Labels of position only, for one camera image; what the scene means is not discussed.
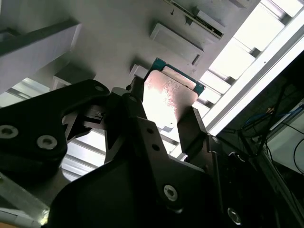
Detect silver CPU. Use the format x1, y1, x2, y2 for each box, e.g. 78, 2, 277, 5
142, 57, 205, 134

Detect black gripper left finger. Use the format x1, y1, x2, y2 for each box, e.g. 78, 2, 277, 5
0, 79, 184, 209

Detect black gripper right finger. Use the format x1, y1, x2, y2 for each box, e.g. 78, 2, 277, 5
177, 106, 257, 228

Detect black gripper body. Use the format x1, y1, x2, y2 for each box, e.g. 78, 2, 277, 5
48, 153, 216, 228

